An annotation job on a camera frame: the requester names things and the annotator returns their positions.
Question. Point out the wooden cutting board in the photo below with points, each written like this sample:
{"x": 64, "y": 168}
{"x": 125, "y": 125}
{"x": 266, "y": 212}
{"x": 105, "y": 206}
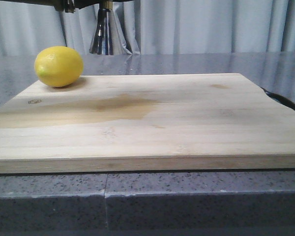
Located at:
{"x": 146, "y": 123}

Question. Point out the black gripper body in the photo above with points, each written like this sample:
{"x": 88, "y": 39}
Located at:
{"x": 65, "y": 5}

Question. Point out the steel double jigger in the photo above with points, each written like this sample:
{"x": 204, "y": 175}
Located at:
{"x": 106, "y": 39}

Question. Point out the grey curtain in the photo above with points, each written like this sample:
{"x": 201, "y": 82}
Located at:
{"x": 155, "y": 27}

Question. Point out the yellow lemon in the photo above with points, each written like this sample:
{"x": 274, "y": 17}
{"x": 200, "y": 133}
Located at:
{"x": 58, "y": 66}

